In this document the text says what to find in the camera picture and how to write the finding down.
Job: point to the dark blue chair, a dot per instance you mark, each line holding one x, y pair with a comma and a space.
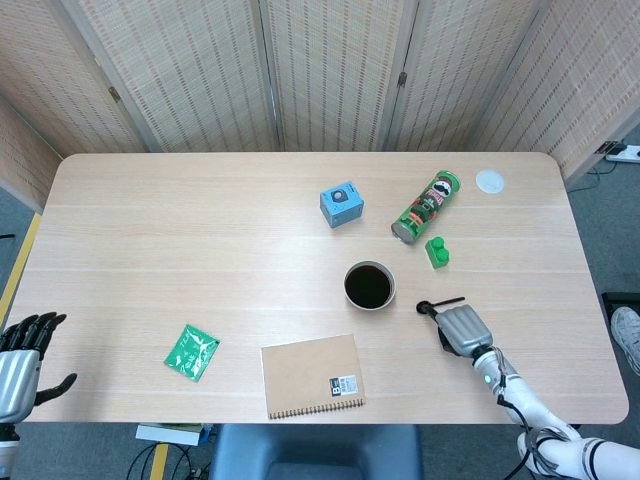
315, 450

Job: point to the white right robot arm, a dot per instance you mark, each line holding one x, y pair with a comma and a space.
530, 400

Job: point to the blue cardboard box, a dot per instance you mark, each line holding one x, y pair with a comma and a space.
341, 205

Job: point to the green toy brick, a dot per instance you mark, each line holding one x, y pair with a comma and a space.
438, 254

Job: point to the green tea packet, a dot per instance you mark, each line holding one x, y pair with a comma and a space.
191, 352

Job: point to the white cup of black coffee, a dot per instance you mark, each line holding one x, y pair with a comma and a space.
369, 286

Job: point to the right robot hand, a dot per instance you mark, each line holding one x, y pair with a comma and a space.
465, 330

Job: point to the woven folding screen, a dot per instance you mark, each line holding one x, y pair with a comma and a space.
200, 75

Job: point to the kraft spiral notebook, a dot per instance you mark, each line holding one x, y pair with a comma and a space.
310, 375

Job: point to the black floor stand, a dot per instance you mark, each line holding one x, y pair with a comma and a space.
622, 300

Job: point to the white sneaker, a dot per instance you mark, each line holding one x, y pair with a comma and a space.
627, 335

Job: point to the white round table grommet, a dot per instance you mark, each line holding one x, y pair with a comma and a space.
490, 181

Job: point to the white power strip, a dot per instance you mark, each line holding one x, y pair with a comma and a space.
625, 152

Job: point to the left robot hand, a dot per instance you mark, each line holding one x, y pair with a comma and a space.
17, 380

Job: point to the black plastic spoon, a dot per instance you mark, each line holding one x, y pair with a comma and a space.
425, 307

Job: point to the green Pringles can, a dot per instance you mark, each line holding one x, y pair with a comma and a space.
425, 210

